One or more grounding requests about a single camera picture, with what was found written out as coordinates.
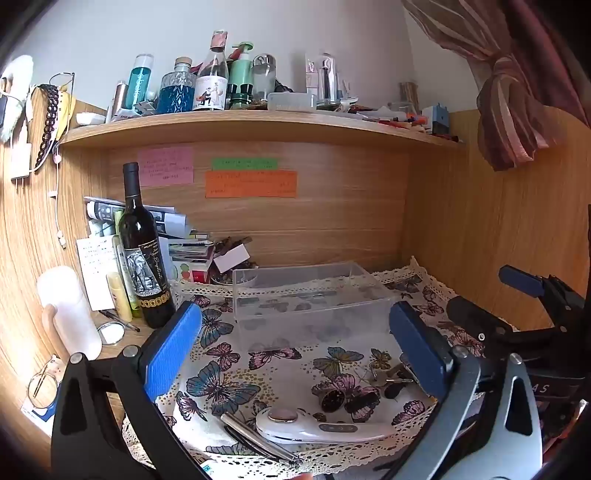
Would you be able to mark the black makeup pencil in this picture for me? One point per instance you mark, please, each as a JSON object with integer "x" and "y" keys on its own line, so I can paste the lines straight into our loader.
{"x": 117, "y": 320}

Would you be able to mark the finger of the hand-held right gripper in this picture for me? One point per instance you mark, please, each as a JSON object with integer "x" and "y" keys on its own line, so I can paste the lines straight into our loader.
{"x": 521, "y": 280}
{"x": 475, "y": 321}

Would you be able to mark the blue and white packet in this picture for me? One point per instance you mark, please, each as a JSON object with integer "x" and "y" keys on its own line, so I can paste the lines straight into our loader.
{"x": 37, "y": 410}

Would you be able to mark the silver pen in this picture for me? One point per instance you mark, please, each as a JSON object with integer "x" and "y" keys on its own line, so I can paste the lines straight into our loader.
{"x": 251, "y": 436}

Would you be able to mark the pink sticky note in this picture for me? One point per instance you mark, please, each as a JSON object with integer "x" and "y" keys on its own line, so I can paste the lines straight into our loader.
{"x": 165, "y": 167}

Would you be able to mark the silver spray can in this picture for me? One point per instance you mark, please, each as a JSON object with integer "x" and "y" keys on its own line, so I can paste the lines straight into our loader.
{"x": 120, "y": 99}

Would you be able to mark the bunch of keys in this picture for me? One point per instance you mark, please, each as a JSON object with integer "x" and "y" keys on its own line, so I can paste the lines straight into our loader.
{"x": 392, "y": 376}

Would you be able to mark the clear bottle with picture label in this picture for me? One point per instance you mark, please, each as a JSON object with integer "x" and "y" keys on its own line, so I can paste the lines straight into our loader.
{"x": 211, "y": 87}

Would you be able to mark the black round studded object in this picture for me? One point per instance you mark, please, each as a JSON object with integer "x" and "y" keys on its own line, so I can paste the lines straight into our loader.
{"x": 333, "y": 399}

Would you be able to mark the orange sticky note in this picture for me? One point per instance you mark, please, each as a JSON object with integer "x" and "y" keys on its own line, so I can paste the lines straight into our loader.
{"x": 251, "y": 184}

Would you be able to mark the dark wine bottle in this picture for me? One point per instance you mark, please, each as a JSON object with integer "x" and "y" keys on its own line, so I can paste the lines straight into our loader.
{"x": 143, "y": 235}

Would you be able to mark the red and white small carton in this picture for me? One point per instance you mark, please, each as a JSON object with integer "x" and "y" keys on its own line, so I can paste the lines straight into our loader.
{"x": 196, "y": 272}

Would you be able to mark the butterfly print tablecloth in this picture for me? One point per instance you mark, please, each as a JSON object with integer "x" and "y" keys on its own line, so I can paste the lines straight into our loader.
{"x": 277, "y": 369}

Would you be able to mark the white plastic bottle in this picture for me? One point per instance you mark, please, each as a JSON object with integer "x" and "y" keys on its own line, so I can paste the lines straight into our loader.
{"x": 67, "y": 309}

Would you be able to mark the wooden shelf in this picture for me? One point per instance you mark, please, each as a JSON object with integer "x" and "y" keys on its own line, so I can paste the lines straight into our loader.
{"x": 258, "y": 127}

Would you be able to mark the white paper tag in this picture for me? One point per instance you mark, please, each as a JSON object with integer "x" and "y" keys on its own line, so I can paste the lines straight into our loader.
{"x": 232, "y": 258}

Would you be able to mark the blue glass bottle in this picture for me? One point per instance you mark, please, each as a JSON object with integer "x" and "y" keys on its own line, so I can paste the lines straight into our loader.
{"x": 176, "y": 94}

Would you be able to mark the clear glass jar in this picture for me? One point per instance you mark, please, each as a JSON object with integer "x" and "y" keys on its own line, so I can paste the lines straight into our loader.
{"x": 264, "y": 76}

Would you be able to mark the dried flower bundle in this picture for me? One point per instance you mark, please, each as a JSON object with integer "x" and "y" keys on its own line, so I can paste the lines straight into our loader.
{"x": 231, "y": 242}

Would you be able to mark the stack of magazines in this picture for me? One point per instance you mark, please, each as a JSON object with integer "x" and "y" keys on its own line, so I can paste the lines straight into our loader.
{"x": 180, "y": 244}

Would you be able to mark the small round mirror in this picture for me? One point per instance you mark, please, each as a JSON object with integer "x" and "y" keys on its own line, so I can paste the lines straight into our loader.
{"x": 111, "y": 333}

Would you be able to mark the pale yellow tube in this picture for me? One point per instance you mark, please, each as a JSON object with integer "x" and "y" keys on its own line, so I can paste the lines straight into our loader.
{"x": 119, "y": 297}

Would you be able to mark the green sticky note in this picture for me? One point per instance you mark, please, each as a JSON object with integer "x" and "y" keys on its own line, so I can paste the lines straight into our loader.
{"x": 244, "y": 163}

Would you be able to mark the white round-headed handheld device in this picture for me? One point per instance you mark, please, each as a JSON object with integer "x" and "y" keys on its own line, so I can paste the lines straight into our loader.
{"x": 323, "y": 427}

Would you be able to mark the translucent white case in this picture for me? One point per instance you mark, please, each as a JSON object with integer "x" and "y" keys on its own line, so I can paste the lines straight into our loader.
{"x": 291, "y": 101}

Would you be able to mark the glass of wooden sticks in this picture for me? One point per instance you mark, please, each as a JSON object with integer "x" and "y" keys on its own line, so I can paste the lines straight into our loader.
{"x": 409, "y": 97}

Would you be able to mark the thin-framed eyeglasses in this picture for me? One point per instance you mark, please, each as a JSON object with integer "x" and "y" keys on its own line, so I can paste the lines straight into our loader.
{"x": 44, "y": 385}

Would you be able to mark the white fluffy item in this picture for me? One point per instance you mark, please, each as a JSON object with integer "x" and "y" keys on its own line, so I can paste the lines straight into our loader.
{"x": 16, "y": 92}

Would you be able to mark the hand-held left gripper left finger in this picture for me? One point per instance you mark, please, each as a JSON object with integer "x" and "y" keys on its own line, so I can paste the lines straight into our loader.
{"x": 171, "y": 350}

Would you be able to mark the pile of small stationery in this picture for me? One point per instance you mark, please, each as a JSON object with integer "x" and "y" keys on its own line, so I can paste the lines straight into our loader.
{"x": 392, "y": 117}

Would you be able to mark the clear plastic box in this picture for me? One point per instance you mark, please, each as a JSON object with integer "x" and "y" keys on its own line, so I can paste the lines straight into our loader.
{"x": 304, "y": 318}

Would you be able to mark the white handwritten paper note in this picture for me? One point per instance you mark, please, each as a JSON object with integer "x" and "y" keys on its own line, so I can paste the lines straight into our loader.
{"x": 94, "y": 272}

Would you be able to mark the blue and white small box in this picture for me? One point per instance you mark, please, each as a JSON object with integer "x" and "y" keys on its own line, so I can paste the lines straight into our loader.
{"x": 436, "y": 119}

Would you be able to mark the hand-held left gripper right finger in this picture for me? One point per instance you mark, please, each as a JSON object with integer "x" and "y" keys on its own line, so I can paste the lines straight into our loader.
{"x": 417, "y": 350}

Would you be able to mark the clear acrylic organizer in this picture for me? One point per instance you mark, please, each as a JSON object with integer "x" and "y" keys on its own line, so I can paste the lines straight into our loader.
{"x": 323, "y": 76}

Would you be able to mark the tall teal bottle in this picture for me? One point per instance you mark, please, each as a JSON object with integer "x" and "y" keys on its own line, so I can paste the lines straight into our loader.
{"x": 142, "y": 87}

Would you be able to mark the green pump bottle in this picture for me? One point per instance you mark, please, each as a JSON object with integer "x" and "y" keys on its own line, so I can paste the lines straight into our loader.
{"x": 240, "y": 74}

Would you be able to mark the striped maroon curtain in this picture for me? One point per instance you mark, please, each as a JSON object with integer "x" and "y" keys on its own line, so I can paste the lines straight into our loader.
{"x": 521, "y": 92}

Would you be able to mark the yellow hanging pouch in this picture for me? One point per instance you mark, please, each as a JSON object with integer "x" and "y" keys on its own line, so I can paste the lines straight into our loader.
{"x": 66, "y": 110}

